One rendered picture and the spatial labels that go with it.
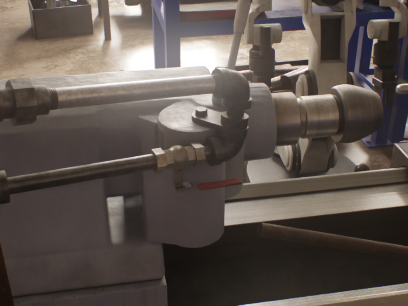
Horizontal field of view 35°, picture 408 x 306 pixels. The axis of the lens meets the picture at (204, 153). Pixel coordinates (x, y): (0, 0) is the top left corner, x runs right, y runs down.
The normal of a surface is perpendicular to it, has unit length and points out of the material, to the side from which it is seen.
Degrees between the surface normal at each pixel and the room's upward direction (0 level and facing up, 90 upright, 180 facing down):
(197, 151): 60
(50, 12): 90
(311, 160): 106
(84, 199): 70
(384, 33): 79
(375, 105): 53
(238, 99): 82
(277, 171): 0
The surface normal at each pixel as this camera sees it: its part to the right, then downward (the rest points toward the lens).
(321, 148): 0.06, -0.51
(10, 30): 0.00, -0.87
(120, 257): 0.16, 0.01
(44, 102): 0.50, 0.28
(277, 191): 0.13, -0.27
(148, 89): 0.49, -0.02
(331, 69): 0.12, 0.32
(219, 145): 0.33, -0.30
